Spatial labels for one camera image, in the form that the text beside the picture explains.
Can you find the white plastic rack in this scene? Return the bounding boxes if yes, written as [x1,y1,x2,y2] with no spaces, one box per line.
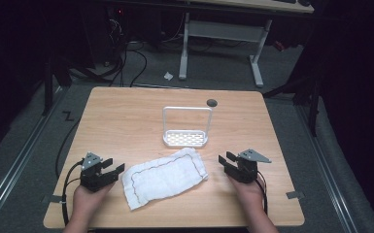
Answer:
[161,106,214,149]

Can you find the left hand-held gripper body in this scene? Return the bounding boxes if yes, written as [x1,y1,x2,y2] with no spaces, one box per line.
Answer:
[79,151,119,193]

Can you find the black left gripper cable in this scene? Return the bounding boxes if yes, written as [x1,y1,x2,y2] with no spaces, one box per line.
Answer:
[61,160,85,227]

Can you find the white metal desk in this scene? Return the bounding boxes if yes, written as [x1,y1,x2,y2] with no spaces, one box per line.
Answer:
[178,0,316,88]

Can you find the white cloth with dark stitching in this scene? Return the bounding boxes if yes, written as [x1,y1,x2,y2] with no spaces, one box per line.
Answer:
[121,147,209,212]

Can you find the person's left hand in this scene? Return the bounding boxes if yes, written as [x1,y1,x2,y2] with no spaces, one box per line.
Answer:
[73,182,115,213]

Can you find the grey tape strip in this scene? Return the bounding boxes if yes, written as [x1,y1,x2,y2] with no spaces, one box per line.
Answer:
[286,190,305,200]
[42,194,64,204]

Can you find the black floor cables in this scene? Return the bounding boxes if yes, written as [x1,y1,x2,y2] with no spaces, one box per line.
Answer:
[67,18,149,88]

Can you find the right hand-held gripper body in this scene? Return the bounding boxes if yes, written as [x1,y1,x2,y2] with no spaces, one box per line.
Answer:
[223,149,272,184]

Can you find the metal floor rail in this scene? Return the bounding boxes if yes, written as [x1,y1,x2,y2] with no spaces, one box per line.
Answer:
[292,103,360,233]
[0,85,69,226]

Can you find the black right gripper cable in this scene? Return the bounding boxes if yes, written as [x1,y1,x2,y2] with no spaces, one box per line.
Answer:
[255,169,269,216]

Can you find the person's right hand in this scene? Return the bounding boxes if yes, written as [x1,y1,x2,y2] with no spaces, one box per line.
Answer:
[227,175,268,216]

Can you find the black metal stand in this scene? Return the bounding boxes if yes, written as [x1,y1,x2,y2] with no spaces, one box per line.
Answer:
[41,56,72,117]
[262,64,322,138]

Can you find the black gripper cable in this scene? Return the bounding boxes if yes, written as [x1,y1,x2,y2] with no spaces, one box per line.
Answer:
[61,160,85,227]
[255,169,269,216]

